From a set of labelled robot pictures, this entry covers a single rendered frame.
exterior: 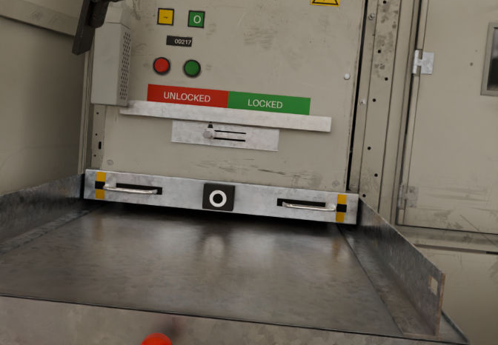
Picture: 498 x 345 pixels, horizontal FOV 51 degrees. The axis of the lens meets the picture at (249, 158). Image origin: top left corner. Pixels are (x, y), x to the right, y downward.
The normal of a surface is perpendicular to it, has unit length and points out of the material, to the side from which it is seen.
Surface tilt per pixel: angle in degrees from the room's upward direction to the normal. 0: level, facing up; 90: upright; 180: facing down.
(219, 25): 90
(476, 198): 90
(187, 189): 90
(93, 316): 90
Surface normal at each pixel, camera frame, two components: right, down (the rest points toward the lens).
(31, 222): 0.99, 0.09
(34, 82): 0.94, 0.11
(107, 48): -0.05, 0.07
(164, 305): 0.09, -0.99
